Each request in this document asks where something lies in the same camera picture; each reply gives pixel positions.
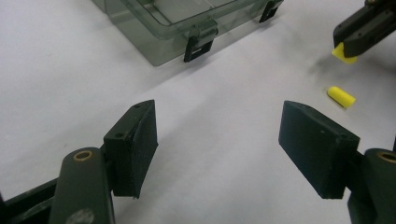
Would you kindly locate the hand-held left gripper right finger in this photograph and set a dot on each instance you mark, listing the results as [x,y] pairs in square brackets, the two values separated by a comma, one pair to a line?
[317,149]

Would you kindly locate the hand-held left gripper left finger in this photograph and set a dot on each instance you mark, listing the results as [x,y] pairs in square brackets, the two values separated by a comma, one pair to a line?
[132,152]

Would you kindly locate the yellow foam earplug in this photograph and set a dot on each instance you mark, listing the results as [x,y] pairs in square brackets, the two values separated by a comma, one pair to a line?
[341,97]
[340,53]

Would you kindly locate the clear grey compartment box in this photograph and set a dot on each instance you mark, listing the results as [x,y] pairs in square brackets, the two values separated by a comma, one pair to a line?
[149,46]

